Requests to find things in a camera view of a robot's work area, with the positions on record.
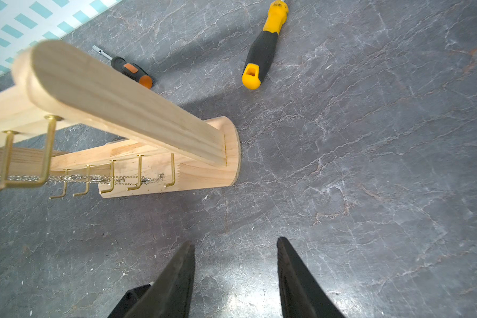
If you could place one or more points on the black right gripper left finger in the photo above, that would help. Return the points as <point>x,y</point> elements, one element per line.
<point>169,296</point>

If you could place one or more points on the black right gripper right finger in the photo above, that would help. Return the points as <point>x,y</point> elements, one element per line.
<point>300,294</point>

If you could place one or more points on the wooden jewelry display stand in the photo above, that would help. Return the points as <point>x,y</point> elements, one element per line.
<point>70,118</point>

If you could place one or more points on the orange black nut driver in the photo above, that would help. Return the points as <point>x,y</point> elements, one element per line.
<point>131,70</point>

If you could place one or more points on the yellow black nut driver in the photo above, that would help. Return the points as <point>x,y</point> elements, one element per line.
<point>262,51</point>

